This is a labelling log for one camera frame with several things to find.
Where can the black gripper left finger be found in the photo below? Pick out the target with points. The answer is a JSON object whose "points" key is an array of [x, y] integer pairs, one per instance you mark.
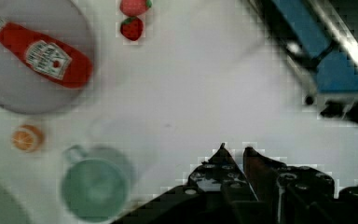
{"points": [[220, 173]]}

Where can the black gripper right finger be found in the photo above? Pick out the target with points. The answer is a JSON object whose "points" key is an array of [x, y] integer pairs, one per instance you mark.
{"points": [[288, 191]]}

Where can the green plastic mug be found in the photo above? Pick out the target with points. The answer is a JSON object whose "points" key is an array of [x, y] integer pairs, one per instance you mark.
{"points": [[97, 184]]}

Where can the red strawberry toy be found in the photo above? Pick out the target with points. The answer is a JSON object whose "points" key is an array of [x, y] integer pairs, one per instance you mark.
{"points": [[132, 28]]}

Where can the pink strawberry toy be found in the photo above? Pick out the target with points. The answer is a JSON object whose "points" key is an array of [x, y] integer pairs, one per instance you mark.
{"points": [[134, 7]]}

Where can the orange slice toy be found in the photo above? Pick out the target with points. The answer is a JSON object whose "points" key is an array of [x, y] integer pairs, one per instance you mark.
{"points": [[27, 138]]}

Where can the red ketchup bottle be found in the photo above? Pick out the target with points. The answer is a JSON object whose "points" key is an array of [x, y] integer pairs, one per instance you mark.
{"points": [[50, 58]]}

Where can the grey round plate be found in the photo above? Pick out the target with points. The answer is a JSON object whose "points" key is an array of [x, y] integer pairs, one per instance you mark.
{"points": [[23, 91]]}

